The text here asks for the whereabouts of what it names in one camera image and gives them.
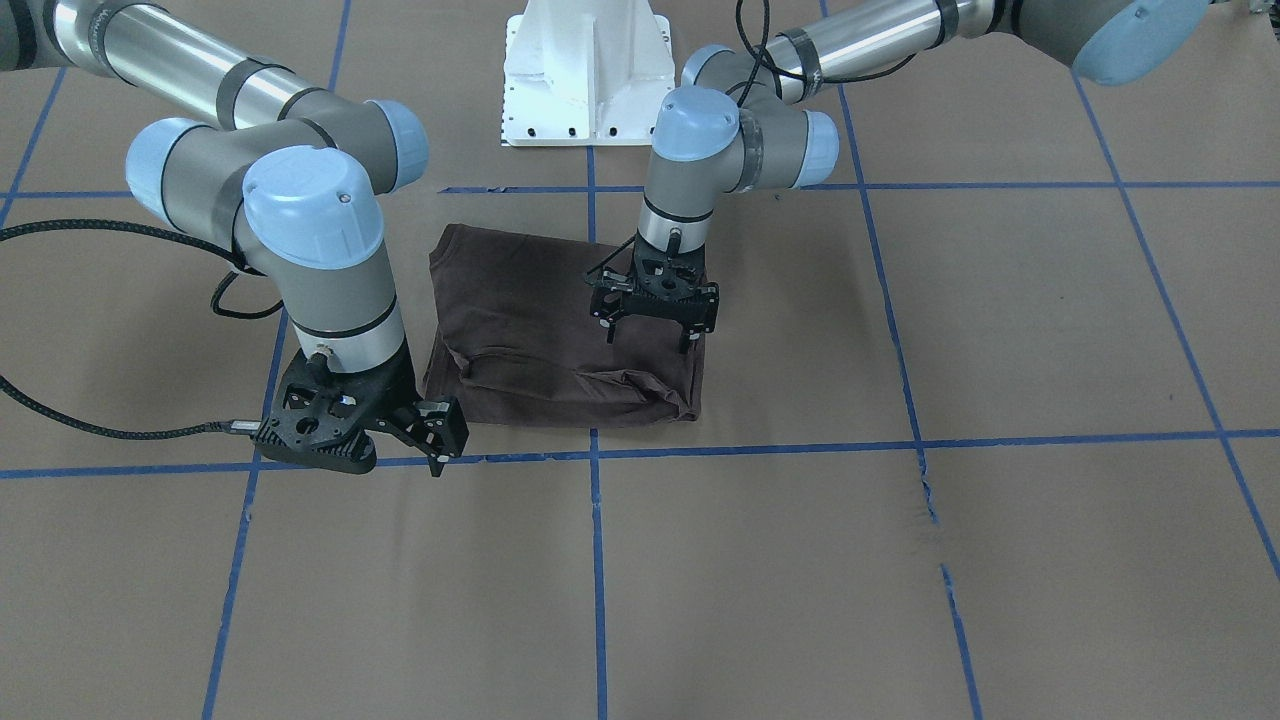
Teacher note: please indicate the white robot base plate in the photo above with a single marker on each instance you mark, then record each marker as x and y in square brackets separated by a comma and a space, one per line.
[585, 73]

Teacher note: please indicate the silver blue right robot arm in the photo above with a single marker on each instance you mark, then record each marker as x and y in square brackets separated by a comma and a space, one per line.
[279, 178]

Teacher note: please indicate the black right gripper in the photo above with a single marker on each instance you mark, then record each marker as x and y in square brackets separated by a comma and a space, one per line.
[397, 388]

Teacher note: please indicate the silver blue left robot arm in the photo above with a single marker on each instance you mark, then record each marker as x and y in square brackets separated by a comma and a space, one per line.
[731, 125]

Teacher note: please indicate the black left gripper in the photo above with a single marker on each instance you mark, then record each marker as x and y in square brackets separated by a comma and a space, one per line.
[606, 298]

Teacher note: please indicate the dark brown t-shirt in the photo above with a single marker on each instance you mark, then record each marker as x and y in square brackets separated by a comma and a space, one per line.
[516, 343]

